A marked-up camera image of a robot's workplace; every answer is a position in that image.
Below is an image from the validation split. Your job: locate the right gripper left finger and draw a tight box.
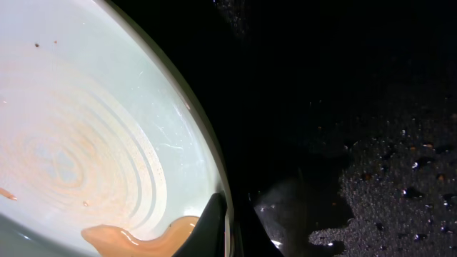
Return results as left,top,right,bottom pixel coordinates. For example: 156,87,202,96
173,193,226,257

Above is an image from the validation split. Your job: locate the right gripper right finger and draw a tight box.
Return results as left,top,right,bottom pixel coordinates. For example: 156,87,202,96
233,201,283,257

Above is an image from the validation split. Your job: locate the light blue plate top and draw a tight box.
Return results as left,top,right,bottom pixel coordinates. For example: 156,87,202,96
1,1,234,256

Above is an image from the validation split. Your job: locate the black round tray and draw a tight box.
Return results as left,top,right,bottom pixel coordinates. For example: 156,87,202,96
117,1,456,256

